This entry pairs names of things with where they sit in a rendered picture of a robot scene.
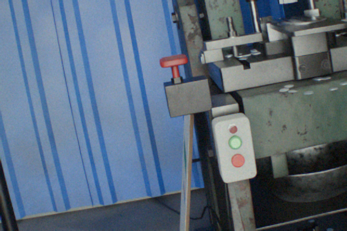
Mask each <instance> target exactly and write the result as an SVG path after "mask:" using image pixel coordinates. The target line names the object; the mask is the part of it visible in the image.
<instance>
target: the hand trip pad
mask: <svg viewBox="0 0 347 231"><path fill-rule="evenodd" d="M186 63H188V57H187V56H185V55H183V54H178V55H173V56H167V57H163V58H161V59H159V64H160V67H161V68H169V67H171V72H172V77H173V78H177V77H180V74H179V69H178V65H183V64H186Z"/></svg>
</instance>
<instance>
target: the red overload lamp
mask: <svg viewBox="0 0 347 231"><path fill-rule="evenodd" d="M238 130H239V128H238V126H237V125H236V124H235V123H231V124H230V125H228V127H227V131H228V133H230V134H236V133H237V132H238Z"/></svg>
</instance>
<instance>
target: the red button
mask: <svg viewBox="0 0 347 231"><path fill-rule="evenodd" d="M231 162H232V165H233V166H235V167H237V168H239V167H242V166H243V165H244V163H245V158H244V156H243V155H242V154H240V153H236V154H235V155H234V156H233V157H232V161H231Z"/></svg>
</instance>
